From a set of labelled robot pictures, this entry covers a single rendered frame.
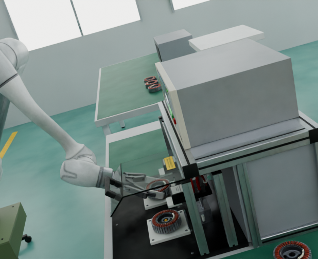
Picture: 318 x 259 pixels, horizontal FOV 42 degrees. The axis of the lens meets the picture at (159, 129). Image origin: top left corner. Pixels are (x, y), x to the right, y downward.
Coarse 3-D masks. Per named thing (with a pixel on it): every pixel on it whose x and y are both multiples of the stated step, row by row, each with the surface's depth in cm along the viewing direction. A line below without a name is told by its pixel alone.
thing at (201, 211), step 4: (204, 200) 158; (204, 204) 156; (200, 208) 154; (204, 208) 153; (208, 208) 153; (200, 212) 152; (204, 212) 152; (208, 212) 152; (200, 216) 153; (204, 216) 153; (208, 216) 153; (212, 216) 153; (208, 220) 154; (212, 220) 154
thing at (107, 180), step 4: (108, 176) 143; (108, 180) 141; (112, 180) 143; (108, 184) 138; (112, 184) 143; (108, 188) 136; (108, 192) 134; (112, 192) 135; (108, 196) 134; (112, 196) 134
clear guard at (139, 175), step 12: (156, 156) 148; (168, 156) 145; (120, 168) 146; (132, 168) 144; (144, 168) 141; (156, 168) 139; (180, 168) 135; (120, 180) 138; (132, 180) 135; (144, 180) 133; (156, 180) 131; (168, 180) 129; (180, 180) 128; (120, 192) 132; (132, 192) 128
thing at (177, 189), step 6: (174, 186) 154; (180, 186) 153; (174, 192) 150; (180, 192) 149; (198, 192) 150; (204, 192) 150; (210, 192) 150; (168, 198) 155; (174, 198) 149; (180, 198) 150; (168, 204) 152; (174, 204) 150; (180, 204) 151
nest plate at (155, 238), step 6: (180, 210) 164; (150, 222) 162; (150, 228) 158; (180, 228) 153; (186, 228) 152; (150, 234) 154; (156, 234) 153; (162, 234) 152; (168, 234) 151; (174, 234) 150; (180, 234) 150; (186, 234) 150; (150, 240) 151; (156, 240) 150; (162, 240) 150
